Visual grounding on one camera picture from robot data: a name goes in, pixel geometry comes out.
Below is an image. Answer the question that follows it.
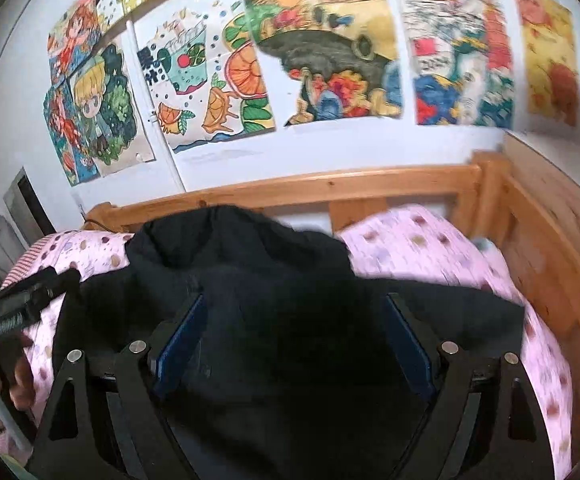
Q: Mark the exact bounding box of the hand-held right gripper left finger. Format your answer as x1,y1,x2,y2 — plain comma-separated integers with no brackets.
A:
25,292,206,480

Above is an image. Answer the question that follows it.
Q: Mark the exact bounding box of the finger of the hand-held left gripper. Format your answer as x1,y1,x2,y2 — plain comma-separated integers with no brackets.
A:
0,267,82,312

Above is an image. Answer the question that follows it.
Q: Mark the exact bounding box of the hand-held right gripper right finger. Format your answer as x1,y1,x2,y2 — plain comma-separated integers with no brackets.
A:
384,294,556,480

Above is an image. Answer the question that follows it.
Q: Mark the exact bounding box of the black jacket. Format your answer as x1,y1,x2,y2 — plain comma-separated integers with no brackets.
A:
52,205,526,480

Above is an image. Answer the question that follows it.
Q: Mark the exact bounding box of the person's left hand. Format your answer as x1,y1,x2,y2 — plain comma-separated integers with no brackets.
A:
0,337,36,431

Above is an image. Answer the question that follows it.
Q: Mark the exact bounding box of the red checked blanket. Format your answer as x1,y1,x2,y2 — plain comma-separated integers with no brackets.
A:
0,232,67,292

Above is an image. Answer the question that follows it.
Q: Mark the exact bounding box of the grey door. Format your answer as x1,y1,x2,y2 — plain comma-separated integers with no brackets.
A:
3,167,57,247

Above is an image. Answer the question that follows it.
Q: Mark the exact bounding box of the pink fruit-print bed sheet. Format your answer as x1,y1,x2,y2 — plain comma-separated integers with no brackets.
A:
0,205,573,480

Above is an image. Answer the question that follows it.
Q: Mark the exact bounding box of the swimming orange-haired figure drawing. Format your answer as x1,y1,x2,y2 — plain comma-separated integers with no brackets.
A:
42,79,102,187

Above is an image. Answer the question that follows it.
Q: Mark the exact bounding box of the blond figure drawing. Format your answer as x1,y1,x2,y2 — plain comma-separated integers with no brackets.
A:
66,37,157,179

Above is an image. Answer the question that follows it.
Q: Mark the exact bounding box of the lying orange-haired figure drawing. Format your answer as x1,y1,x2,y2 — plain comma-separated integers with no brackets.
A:
46,0,105,83

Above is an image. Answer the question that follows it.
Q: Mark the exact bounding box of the fruit juice drawing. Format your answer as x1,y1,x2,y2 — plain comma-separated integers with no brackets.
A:
133,0,277,155

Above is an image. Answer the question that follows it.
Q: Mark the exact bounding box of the penguin city drawing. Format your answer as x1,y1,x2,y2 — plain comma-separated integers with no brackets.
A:
386,0,517,129

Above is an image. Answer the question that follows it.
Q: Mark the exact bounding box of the field landscape drawing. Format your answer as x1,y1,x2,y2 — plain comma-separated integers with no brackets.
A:
237,0,404,127

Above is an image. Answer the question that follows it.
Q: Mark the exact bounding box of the bear drawing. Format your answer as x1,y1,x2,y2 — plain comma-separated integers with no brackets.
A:
508,0,580,129

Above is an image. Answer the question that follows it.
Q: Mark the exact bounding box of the wooden bed frame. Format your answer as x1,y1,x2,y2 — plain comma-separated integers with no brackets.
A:
82,130,580,480

